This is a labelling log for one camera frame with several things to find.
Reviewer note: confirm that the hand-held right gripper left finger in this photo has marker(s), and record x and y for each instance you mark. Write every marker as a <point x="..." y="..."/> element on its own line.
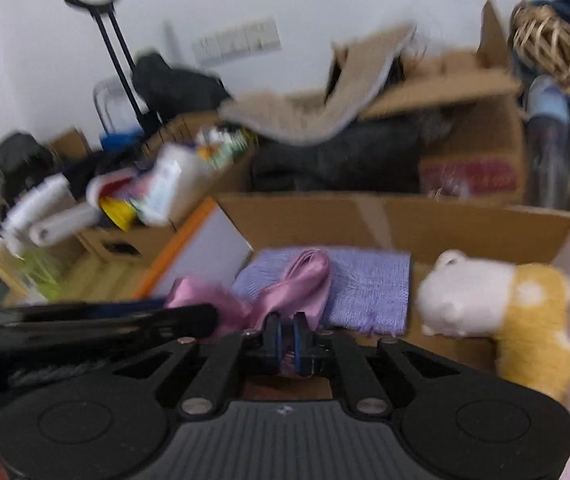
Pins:
<point x="276" y="335"/>

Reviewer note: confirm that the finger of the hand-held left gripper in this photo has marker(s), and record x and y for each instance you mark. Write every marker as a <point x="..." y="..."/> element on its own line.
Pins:
<point x="180" y="319"/>
<point x="90" y="306"/>

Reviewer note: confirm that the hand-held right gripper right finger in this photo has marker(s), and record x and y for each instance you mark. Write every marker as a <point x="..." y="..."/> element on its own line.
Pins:
<point x="299" y="335"/>

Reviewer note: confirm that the pink satin bow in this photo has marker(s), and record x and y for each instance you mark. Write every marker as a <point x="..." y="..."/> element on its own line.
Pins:
<point x="295" y="280"/>

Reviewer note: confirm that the purple towel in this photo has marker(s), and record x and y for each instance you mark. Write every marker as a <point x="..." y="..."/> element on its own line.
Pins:
<point x="365" y="285"/>

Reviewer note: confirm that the red cardboard box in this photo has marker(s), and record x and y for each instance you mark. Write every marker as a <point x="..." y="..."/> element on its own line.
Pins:
<point x="315" y="220"/>

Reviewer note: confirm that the yellow and white plush toy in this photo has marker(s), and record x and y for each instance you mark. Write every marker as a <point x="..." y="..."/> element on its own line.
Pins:
<point x="530" y="330"/>

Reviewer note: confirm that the small brown cardboard box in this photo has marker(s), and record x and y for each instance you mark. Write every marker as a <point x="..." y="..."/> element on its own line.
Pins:
<point x="110" y="247"/>

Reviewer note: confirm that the white cylindrical container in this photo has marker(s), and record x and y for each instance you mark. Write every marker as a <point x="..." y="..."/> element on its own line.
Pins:
<point x="35" y="200"/>
<point x="62" y="226"/>

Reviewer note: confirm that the yellow item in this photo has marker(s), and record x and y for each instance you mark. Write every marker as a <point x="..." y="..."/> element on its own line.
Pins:
<point x="117" y="212"/>

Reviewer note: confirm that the white packet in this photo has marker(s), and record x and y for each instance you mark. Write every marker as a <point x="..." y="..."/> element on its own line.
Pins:
<point x="175" y="180"/>

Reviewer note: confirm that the grey backpack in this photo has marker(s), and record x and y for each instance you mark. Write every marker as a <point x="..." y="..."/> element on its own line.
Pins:
<point x="20" y="160"/>

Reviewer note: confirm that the dark grey cloth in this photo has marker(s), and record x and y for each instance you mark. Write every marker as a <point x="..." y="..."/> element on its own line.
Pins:
<point x="345" y="160"/>

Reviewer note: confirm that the black trolley bag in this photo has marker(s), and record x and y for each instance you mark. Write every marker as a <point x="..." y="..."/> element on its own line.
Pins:
<point x="175" y="87"/>

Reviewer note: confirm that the large brown cardboard box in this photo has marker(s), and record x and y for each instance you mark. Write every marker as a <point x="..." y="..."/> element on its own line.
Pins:
<point x="470" y="125"/>

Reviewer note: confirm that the blue bottle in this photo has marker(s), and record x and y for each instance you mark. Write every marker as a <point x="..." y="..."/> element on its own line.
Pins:
<point x="547" y="150"/>

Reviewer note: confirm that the wicker ball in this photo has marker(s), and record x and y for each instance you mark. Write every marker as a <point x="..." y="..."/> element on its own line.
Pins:
<point x="550" y="50"/>

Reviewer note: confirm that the white wall outlet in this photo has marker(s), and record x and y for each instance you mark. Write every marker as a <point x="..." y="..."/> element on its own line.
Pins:
<point x="237" y="42"/>

